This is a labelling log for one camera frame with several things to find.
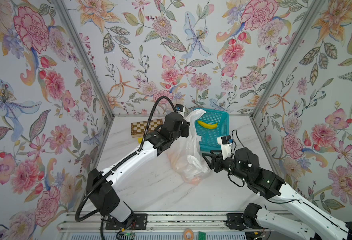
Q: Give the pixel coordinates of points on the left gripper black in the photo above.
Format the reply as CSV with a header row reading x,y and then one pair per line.
x,y
185,129

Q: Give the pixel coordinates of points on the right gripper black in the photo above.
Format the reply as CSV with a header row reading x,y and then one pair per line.
x,y
216,162

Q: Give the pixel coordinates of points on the white plastic bag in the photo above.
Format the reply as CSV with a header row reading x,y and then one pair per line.
x,y
184,154

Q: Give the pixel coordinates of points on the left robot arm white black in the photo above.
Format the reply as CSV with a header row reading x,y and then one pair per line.
x,y
101,185

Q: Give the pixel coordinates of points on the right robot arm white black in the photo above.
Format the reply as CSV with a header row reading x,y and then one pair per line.
x,y
312,223

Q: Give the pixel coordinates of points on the teal plastic basket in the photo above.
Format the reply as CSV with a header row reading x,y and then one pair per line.
x,y
209,137

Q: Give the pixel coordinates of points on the yellow banana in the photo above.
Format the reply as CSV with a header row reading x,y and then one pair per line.
x,y
209,126

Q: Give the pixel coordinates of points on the wooden chessboard box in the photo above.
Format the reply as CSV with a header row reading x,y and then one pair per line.
x,y
138,128

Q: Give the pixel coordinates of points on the tape roll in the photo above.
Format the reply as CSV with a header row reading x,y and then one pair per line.
x,y
188,234

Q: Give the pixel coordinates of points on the green circuit board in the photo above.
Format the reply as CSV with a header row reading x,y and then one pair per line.
x,y
202,236

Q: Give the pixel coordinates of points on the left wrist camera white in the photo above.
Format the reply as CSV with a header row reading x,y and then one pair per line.
x,y
180,109

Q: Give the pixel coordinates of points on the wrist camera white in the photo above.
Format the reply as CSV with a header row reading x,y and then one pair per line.
x,y
180,109
225,143

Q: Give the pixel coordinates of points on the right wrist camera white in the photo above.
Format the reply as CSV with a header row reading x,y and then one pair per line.
x,y
225,143

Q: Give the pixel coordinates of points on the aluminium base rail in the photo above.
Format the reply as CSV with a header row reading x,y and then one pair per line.
x,y
156,222

